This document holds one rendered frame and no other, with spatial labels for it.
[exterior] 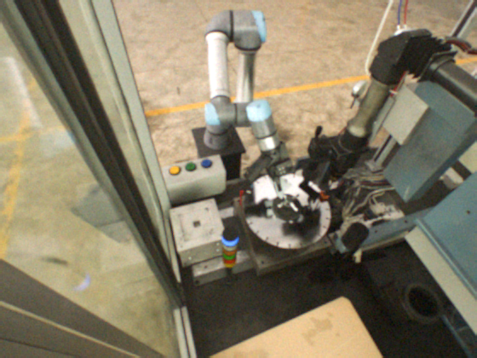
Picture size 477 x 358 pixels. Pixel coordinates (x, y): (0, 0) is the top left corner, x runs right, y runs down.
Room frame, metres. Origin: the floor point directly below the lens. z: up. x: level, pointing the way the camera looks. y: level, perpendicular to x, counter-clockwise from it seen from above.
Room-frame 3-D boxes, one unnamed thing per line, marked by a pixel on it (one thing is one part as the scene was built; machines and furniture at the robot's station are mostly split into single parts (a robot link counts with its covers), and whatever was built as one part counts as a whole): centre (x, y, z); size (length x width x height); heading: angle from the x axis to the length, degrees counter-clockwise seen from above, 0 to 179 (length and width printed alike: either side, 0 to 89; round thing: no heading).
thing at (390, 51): (0.50, -0.38, 1.45); 0.35 x 0.07 x 0.28; 22
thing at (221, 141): (1.10, 0.15, 0.80); 0.15 x 0.15 x 0.10
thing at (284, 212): (0.57, -0.18, 0.96); 0.11 x 0.11 x 0.03
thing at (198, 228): (0.50, 0.16, 0.82); 0.18 x 0.18 x 0.15; 22
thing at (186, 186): (0.75, 0.22, 0.82); 0.28 x 0.11 x 0.15; 112
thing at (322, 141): (0.62, -0.23, 1.17); 0.06 x 0.05 x 0.20; 103
